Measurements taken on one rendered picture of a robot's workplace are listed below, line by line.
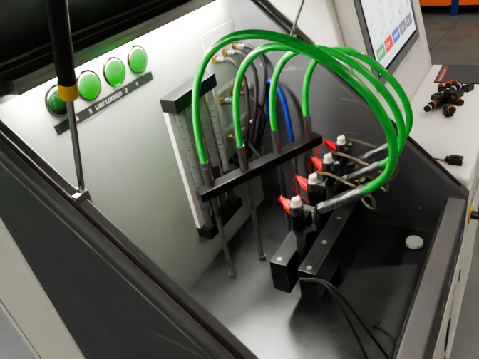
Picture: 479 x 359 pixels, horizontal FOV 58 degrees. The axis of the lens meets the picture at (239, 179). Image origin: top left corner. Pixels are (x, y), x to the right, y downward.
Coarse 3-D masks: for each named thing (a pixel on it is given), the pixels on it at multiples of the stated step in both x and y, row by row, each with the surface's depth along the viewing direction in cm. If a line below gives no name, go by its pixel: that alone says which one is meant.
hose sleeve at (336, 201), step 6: (348, 192) 73; (354, 192) 71; (360, 192) 71; (336, 198) 74; (342, 198) 73; (348, 198) 72; (354, 198) 72; (360, 198) 71; (324, 204) 76; (330, 204) 75; (336, 204) 74; (342, 204) 74
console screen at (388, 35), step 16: (368, 0) 109; (384, 0) 118; (400, 0) 128; (368, 16) 108; (384, 16) 118; (400, 16) 128; (368, 32) 108; (384, 32) 117; (400, 32) 127; (416, 32) 140; (368, 48) 108; (384, 48) 116; (400, 48) 127; (384, 64) 116; (384, 80) 116
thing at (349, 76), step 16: (240, 32) 66; (256, 32) 64; (272, 32) 63; (208, 48) 71; (304, 48) 62; (336, 64) 61; (352, 80) 61; (192, 96) 78; (368, 96) 61; (192, 112) 81; (384, 112) 61; (384, 128) 62; (384, 176) 66; (368, 192) 70
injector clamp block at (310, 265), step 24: (336, 192) 103; (336, 216) 94; (360, 216) 101; (288, 240) 90; (312, 240) 95; (336, 240) 89; (288, 264) 85; (312, 264) 84; (336, 264) 92; (288, 288) 88; (312, 288) 84
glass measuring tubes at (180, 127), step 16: (192, 80) 91; (208, 80) 91; (176, 96) 85; (208, 96) 94; (176, 112) 85; (208, 112) 96; (176, 128) 89; (192, 128) 92; (208, 128) 95; (176, 144) 90; (192, 144) 95; (208, 144) 97; (192, 160) 92; (208, 160) 101; (224, 160) 103; (192, 176) 95; (192, 192) 98; (224, 192) 105; (192, 208) 100; (208, 208) 100; (224, 208) 107; (208, 224) 102; (224, 224) 106
